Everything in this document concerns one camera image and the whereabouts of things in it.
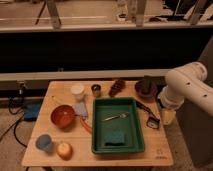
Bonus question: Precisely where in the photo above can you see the blue power box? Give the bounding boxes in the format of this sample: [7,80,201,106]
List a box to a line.
[24,103,41,121]

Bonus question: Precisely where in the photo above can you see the black cables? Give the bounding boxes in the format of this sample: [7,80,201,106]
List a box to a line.
[0,81,28,148]

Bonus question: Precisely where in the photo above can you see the small dark can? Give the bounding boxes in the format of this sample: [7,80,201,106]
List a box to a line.
[91,84,101,97]

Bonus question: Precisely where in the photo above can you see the wooden table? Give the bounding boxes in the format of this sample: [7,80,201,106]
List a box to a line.
[22,81,173,167]

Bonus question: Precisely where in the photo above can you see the white cup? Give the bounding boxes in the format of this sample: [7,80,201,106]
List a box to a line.
[71,84,85,101]

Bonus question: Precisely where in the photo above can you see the green plastic tray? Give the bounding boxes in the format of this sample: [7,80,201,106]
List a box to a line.
[91,97,145,155]

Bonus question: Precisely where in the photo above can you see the silver fork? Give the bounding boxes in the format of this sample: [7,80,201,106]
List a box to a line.
[102,113,129,122]

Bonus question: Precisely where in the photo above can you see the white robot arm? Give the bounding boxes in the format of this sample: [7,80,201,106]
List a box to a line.
[158,62,213,125]

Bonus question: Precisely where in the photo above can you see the black handled brush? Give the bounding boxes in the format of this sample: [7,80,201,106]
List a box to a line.
[136,101,160,129]

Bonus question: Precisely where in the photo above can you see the blue cup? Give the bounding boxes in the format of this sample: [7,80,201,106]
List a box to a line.
[35,134,53,153]

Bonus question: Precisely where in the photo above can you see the red bowl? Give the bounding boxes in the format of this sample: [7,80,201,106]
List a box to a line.
[51,105,75,129]

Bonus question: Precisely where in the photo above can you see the apple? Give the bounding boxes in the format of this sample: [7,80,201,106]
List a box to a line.
[56,142,73,160]

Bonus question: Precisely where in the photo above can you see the purple grapes bunch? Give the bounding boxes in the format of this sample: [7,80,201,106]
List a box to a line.
[108,79,126,97]

